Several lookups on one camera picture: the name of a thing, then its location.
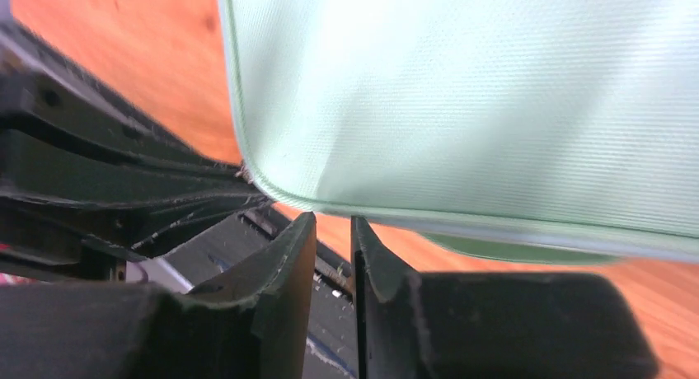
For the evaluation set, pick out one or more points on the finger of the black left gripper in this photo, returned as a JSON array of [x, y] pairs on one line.
[[49, 241], [64, 147]]

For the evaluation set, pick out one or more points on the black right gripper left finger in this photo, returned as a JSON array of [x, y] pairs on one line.
[[247, 322]]

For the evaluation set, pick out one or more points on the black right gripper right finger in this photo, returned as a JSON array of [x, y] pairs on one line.
[[489, 324]]

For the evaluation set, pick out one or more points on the mint green medicine kit case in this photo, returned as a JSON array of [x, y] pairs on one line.
[[523, 130]]

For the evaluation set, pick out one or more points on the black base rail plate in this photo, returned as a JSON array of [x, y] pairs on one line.
[[329, 352]]

